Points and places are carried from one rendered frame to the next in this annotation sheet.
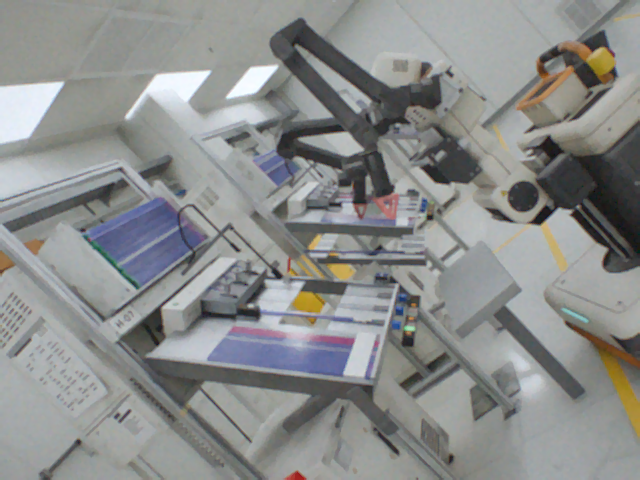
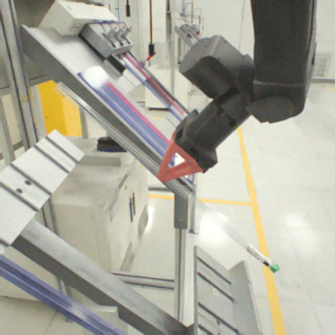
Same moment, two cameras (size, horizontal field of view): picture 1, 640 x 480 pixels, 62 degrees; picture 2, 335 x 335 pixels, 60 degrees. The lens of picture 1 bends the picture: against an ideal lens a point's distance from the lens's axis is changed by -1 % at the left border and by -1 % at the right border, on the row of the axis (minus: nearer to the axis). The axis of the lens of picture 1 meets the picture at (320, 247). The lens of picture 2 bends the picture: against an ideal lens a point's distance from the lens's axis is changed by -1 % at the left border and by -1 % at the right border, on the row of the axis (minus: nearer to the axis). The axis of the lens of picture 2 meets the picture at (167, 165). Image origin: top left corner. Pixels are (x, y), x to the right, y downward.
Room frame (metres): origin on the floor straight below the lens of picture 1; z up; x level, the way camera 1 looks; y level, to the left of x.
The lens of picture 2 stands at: (1.97, -0.12, 1.21)
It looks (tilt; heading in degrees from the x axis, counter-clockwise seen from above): 26 degrees down; 345
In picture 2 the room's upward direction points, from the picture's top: straight up
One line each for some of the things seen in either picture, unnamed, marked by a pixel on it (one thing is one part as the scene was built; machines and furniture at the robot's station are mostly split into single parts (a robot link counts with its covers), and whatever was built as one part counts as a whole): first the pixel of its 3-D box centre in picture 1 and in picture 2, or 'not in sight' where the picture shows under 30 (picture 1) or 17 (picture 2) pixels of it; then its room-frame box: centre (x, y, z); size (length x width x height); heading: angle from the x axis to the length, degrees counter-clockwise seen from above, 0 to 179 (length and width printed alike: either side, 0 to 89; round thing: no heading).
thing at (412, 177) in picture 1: (386, 152); (170, 44); (6.59, -1.41, 0.95); 1.36 x 0.82 x 1.90; 66
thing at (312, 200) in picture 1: (371, 264); (101, 157); (3.28, -0.15, 0.65); 1.01 x 0.73 x 1.29; 66
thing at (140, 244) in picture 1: (142, 245); not in sight; (2.02, 0.47, 1.52); 0.51 x 0.13 x 0.27; 156
